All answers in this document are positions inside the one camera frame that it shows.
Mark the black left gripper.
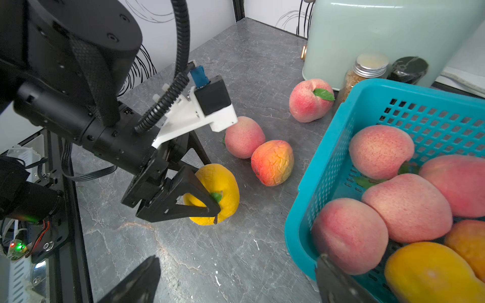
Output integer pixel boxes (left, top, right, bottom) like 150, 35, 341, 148
121, 131, 221, 223

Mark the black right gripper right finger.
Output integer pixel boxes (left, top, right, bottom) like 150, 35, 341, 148
315, 254, 378, 303

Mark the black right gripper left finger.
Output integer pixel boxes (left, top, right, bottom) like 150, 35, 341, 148
99, 255, 161, 302

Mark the yellow peach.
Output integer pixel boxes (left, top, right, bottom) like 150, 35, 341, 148
385, 242, 484, 302
190, 164, 240, 226

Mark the orange wrinkled peach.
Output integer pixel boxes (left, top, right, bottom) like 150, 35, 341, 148
444, 220, 484, 282
251, 140, 294, 186

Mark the pink peach front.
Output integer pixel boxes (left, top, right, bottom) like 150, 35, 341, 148
361, 174, 453, 244

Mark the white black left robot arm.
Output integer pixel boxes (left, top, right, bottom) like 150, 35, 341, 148
1, 1, 236, 222

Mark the teal plastic basket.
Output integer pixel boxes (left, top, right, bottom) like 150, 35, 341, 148
284, 78, 485, 303

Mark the mint green toaster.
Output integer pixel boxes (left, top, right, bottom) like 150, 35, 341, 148
302, 1, 484, 90

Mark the glass spice jar silver lid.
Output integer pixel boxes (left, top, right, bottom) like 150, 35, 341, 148
336, 53, 389, 105

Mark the small dark jar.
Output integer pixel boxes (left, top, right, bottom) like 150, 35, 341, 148
386, 56, 429, 85

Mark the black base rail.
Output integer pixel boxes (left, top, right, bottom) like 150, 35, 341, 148
1, 130, 93, 302

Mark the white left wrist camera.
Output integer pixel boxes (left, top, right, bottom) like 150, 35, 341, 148
152, 66, 237, 148

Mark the black corner frame post left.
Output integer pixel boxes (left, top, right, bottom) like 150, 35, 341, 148
232, 0, 245, 22

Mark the white toaster power cable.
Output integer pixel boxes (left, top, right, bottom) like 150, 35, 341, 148
435, 66, 485, 99

